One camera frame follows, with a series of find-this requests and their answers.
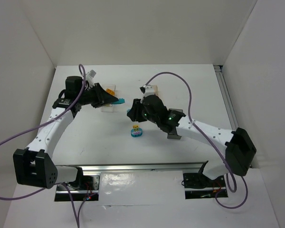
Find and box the yellow rounded lego brick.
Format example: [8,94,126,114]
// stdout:
[106,89,115,95]

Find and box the teal lego brick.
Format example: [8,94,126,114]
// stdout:
[112,98,125,105]

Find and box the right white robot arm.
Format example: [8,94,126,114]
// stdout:
[127,95,257,180]

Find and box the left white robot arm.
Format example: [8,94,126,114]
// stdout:
[13,76,118,189]

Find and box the clear plastic container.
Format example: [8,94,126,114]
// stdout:
[101,84,116,113]

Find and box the teal frog oval lego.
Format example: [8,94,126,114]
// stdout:
[131,128,143,137]

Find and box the orange transparent container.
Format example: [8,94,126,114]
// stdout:
[150,85,161,97]

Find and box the smoky grey container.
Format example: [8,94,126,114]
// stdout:
[167,109,183,140]

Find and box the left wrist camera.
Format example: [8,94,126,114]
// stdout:
[85,70,96,86]

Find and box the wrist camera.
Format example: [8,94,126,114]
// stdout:
[140,85,155,97]
[85,70,96,86]

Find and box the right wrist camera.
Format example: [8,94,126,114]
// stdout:
[140,85,155,97]

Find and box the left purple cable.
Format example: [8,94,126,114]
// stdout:
[0,63,98,228]

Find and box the aluminium rail right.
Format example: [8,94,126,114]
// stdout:
[213,64,250,168]

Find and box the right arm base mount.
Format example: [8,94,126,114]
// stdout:
[181,173,228,200]

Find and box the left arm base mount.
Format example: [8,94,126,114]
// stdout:
[54,174,100,202]

